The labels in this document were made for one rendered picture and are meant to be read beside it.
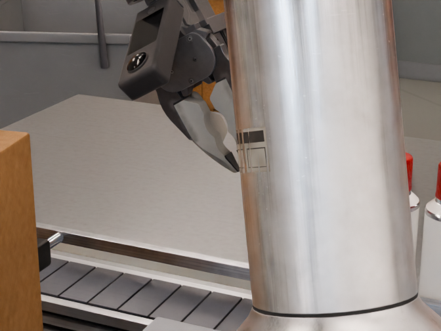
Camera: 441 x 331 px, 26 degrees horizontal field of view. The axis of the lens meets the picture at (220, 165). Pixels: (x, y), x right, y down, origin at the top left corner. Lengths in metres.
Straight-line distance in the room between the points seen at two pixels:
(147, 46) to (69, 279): 0.35
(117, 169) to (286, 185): 1.18
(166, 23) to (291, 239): 0.49
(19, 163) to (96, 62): 2.03
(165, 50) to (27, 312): 0.28
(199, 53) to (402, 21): 4.65
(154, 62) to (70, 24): 2.83
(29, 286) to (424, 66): 4.78
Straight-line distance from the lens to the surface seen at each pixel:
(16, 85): 2.98
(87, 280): 1.13
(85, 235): 1.05
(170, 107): 0.97
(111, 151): 1.72
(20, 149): 0.86
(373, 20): 0.47
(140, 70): 0.88
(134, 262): 1.12
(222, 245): 1.33
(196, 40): 0.94
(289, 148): 0.46
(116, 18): 3.66
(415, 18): 5.54
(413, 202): 0.93
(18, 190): 0.87
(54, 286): 1.12
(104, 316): 1.06
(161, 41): 0.90
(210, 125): 0.97
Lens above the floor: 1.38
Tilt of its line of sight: 20 degrees down
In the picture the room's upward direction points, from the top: straight up
